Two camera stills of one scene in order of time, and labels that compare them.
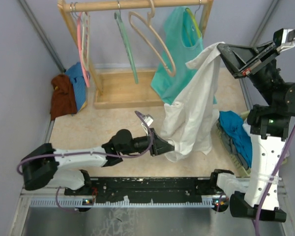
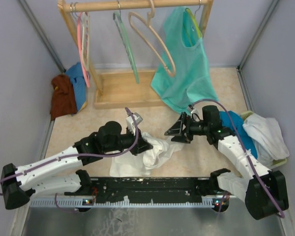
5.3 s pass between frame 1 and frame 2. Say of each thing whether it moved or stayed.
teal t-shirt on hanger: stayed
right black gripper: moved
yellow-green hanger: stayed
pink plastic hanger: stayed
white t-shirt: moved
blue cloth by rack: stayed
